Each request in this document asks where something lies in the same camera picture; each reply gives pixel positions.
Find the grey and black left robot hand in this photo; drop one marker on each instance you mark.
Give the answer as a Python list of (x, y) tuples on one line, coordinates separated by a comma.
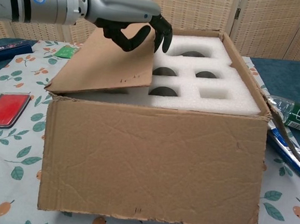
[(117, 3)]

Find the brown cardboard shipping box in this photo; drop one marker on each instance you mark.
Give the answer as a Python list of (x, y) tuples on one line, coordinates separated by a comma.
[(148, 163)]

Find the woven rattan folding screen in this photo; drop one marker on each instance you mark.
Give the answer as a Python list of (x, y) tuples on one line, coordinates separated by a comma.
[(263, 22)]

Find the white foam packing insert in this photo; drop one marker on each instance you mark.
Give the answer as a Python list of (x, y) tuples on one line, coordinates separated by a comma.
[(187, 100)]

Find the dark blue case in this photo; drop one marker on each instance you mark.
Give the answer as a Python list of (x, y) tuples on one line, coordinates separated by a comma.
[(6, 50)]

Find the red ink pad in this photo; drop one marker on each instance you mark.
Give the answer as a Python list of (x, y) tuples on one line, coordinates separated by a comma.
[(4, 111)]

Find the blue and white tube package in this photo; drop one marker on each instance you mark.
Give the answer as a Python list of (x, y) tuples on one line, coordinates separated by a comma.
[(277, 146)]

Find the fruit and leaf print tablecloth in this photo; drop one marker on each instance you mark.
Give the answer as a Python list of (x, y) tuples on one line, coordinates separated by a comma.
[(18, 171)]

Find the brass screen hinge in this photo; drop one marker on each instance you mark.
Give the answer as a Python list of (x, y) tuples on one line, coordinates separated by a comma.
[(237, 13)]

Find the small green packet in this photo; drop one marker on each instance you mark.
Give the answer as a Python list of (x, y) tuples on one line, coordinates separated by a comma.
[(63, 52)]

